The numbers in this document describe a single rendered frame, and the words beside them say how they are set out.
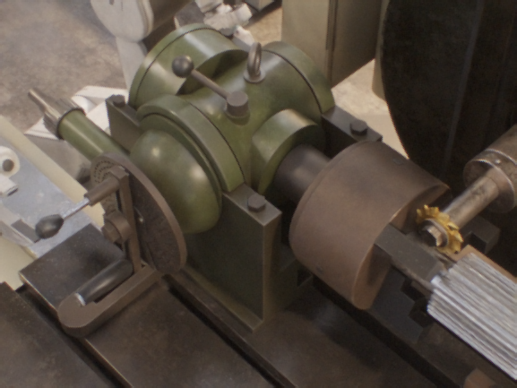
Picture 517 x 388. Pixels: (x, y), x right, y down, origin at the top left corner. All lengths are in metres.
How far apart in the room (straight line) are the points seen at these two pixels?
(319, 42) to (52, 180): 0.72
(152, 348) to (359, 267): 0.37
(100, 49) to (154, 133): 2.11
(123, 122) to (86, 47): 2.03
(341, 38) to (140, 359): 0.58
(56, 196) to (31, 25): 1.65
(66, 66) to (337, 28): 1.93
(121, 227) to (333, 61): 0.47
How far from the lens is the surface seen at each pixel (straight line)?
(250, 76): 1.30
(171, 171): 1.23
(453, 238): 1.13
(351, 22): 1.52
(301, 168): 1.25
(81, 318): 1.38
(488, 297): 1.14
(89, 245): 1.49
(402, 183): 1.16
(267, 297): 1.33
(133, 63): 2.08
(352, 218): 1.15
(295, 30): 1.55
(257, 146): 1.25
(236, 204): 1.22
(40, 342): 1.40
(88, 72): 3.29
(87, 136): 1.36
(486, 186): 1.19
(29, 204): 1.92
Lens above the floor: 2.16
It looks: 49 degrees down
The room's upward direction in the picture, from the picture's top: straight up
